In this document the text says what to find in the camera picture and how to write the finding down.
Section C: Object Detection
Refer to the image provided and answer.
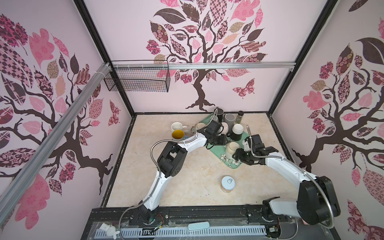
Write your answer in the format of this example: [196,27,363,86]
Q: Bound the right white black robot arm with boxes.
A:
[232,135,341,229]

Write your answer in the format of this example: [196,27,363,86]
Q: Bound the right metal cable conduit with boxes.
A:
[245,124,335,229]

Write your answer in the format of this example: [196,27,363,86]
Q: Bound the black wire basket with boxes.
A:
[104,60,171,93]

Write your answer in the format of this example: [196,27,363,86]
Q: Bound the dark grey mug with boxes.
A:
[224,114,236,128]

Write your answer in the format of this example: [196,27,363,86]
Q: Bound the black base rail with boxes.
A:
[81,205,340,240]

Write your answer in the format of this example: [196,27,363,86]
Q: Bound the white slotted cable duct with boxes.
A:
[121,226,267,240]

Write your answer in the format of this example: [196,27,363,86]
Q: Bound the light blue eraser block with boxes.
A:
[188,222,210,232]

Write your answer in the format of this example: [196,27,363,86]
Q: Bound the white power plug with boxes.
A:
[99,223,120,240]

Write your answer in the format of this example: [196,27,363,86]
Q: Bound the back aluminium rail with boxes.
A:
[113,62,296,70]

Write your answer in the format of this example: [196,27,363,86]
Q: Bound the spice jar black lid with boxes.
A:
[235,111,244,124]

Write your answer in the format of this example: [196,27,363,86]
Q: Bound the green floral tray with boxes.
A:
[200,113,249,169]

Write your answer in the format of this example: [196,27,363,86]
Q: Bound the left aluminium rail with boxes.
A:
[1,63,111,224]

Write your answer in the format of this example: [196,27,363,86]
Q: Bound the white ribbed-bottom mug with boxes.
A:
[171,122,189,133]

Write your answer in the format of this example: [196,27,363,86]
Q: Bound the aluminium rail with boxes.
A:
[113,62,296,70]
[1,63,111,224]

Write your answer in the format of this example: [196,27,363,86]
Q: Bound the orange cream scalloped mug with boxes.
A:
[172,130,186,141]

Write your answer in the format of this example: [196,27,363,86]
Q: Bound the cream speckled mug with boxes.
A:
[225,142,240,160]

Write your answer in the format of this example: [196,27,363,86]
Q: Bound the pink mug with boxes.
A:
[221,122,229,135]

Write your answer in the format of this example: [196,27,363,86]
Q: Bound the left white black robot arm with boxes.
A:
[140,120,228,214]

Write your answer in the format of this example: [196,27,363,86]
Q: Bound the black white mug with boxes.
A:
[227,124,244,141]

